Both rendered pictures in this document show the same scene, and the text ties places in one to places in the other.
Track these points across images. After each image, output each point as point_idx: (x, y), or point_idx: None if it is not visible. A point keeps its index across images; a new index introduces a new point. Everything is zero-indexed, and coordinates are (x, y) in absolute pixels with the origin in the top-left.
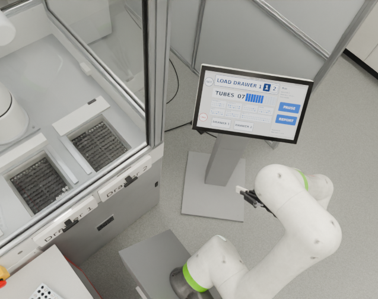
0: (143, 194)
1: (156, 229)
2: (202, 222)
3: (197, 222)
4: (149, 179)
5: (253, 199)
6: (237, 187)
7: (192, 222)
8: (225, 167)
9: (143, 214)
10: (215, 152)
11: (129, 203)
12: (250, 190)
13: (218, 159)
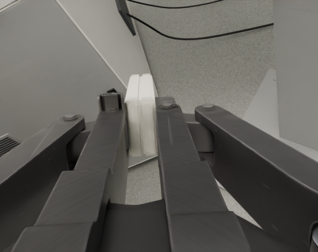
0: (88, 113)
1: (158, 197)
2: (247, 214)
3: (237, 212)
4: (62, 68)
5: None
6: (131, 79)
7: (227, 207)
8: (316, 94)
9: (138, 162)
10: (274, 33)
11: (47, 122)
12: (166, 103)
13: (287, 62)
